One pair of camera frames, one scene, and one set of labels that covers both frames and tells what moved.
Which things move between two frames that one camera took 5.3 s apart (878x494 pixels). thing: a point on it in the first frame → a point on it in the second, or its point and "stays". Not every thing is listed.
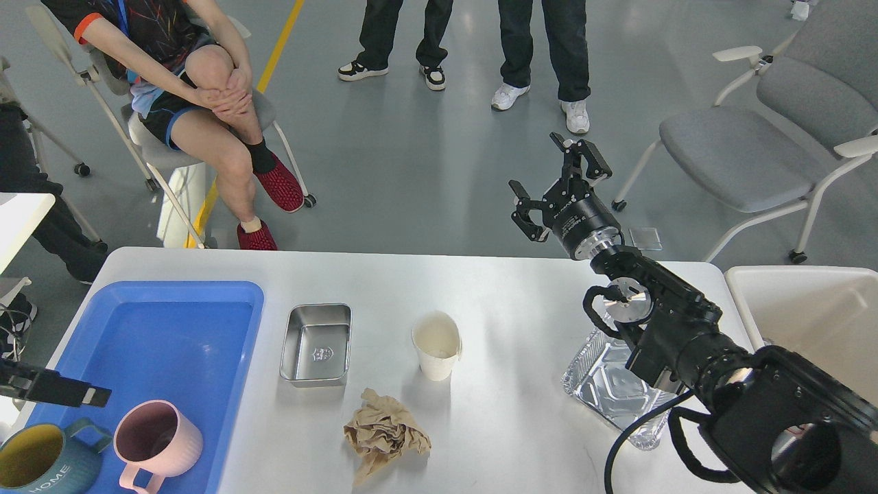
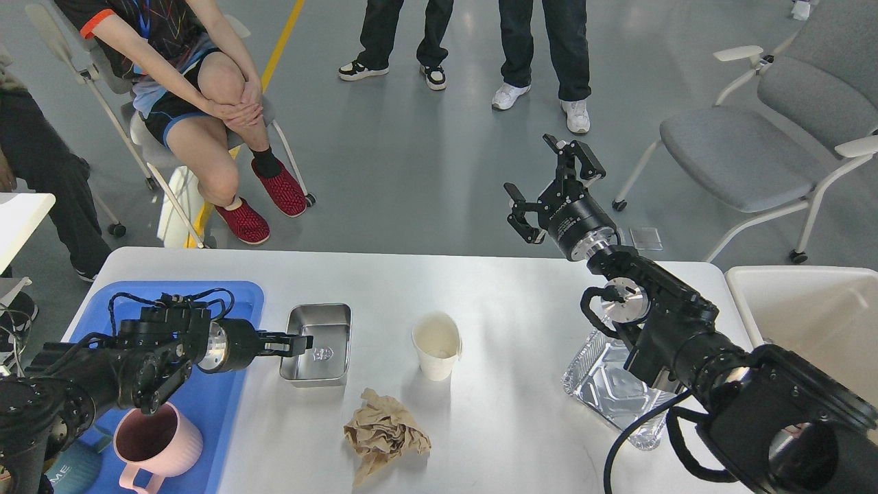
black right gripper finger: (597, 167) stays
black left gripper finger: (46, 385) → (284, 344)
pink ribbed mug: (155, 439) stays
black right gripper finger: (532, 230) stays
